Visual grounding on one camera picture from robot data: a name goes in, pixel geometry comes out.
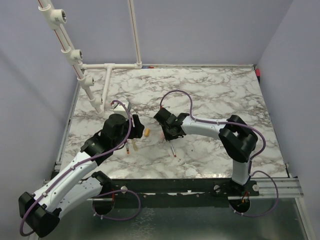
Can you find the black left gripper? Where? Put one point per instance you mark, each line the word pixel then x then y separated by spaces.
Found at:
pixel 136 132

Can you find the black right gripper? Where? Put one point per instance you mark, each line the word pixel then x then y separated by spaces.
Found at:
pixel 168 137

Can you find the orange-yellow marker cap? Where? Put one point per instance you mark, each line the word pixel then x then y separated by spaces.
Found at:
pixel 147 132

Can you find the yellow highlighter pen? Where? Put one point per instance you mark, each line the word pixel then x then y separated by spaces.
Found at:
pixel 134 145

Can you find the red orange-ended pen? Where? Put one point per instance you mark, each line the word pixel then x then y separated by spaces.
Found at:
pixel 127 148

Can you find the white red-tipped pen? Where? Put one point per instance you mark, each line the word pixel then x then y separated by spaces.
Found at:
pixel 173 151

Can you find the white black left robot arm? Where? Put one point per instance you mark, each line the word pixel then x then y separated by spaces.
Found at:
pixel 79 181

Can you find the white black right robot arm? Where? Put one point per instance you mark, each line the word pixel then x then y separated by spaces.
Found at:
pixel 237 138

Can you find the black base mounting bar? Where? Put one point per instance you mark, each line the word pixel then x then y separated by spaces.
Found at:
pixel 173 193

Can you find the red black corner clamp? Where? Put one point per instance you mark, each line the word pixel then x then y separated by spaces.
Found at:
pixel 258 75

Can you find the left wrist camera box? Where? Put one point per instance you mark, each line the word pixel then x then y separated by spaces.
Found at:
pixel 121 110

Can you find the aluminium rail frame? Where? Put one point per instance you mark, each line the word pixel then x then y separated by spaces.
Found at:
pixel 277 187

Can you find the white PVC pipe frame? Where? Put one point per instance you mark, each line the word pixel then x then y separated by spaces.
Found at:
pixel 56 18

